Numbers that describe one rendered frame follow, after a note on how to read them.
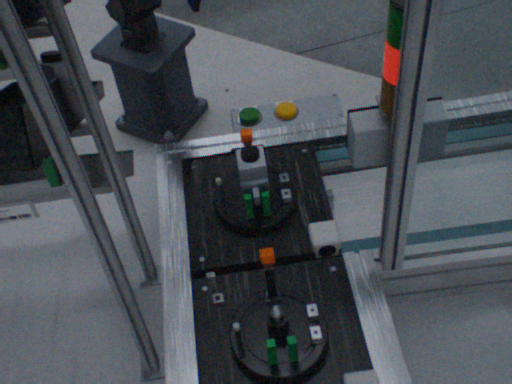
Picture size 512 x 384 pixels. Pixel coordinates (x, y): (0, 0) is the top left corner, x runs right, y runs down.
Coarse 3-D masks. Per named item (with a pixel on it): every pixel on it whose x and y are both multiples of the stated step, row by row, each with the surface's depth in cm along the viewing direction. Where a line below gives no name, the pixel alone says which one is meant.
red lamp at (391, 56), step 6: (390, 48) 79; (384, 54) 81; (390, 54) 80; (396, 54) 79; (384, 60) 82; (390, 60) 80; (396, 60) 80; (384, 66) 82; (390, 66) 81; (396, 66) 80; (384, 72) 83; (390, 72) 81; (396, 72) 81; (384, 78) 83; (390, 78) 82; (396, 78) 81
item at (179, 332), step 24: (168, 168) 126; (168, 192) 121; (168, 216) 118; (168, 240) 114; (168, 264) 111; (360, 264) 109; (168, 288) 108; (360, 288) 105; (168, 312) 106; (192, 312) 105; (360, 312) 103; (384, 312) 103; (168, 336) 103; (192, 336) 103; (384, 336) 100; (168, 360) 101; (192, 360) 100; (384, 360) 98
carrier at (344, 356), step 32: (192, 288) 107; (224, 288) 106; (256, 288) 106; (288, 288) 105; (320, 288) 105; (224, 320) 103; (256, 320) 100; (288, 320) 100; (320, 320) 99; (352, 320) 101; (224, 352) 99; (256, 352) 97; (288, 352) 95; (320, 352) 96; (352, 352) 98
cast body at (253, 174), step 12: (240, 156) 108; (252, 156) 106; (264, 156) 108; (240, 168) 106; (252, 168) 106; (264, 168) 107; (240, 180) 108; (252, 180) 109; (264, 180) 108; (252, 192) 109
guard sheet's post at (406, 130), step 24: (408, 0) 73; (432, 0) 71; (408, 24) 74; (432, 24) 73; (408, 48) 75; (432, 48) 75; (408, 72) 77; (408, 96) 80; (408, 120) 83; (408, 144) 88; (408, 168) 90; (384, 192) 97; (408, 192) 93; (384, 216) 100; (408, 216) 97; (384, 240) 102; (384, 264) 106
